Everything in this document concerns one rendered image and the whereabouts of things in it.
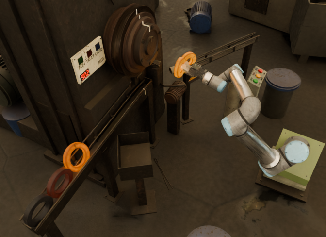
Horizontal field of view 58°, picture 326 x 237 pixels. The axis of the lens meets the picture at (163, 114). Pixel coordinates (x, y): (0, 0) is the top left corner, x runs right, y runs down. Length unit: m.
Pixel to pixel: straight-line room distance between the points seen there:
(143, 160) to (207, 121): 1.21
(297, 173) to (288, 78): 0.91
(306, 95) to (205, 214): 1.80
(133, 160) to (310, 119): 1.97
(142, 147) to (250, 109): 0.75
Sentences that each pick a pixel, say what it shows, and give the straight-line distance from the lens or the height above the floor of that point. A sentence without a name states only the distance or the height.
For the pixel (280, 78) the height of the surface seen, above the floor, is 0.43.
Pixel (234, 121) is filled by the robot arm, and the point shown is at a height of 0.90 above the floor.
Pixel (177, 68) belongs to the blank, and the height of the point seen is 0.87.
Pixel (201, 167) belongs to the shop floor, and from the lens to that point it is 2.64.
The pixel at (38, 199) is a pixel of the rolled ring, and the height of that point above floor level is 0.74.
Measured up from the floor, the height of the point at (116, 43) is 1.22.
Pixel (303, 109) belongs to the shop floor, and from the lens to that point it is 3.37.
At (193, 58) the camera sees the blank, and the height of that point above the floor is 0.72.
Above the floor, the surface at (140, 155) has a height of 0.60.
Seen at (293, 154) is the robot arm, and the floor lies 0.51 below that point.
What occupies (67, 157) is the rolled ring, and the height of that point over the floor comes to 0.75.
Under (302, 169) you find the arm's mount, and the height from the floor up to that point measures 0.25.
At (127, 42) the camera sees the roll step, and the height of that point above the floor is 1.21.
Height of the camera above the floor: 2.17
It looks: 45 degrees down
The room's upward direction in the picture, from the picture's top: 2 degrees counter-clockwise
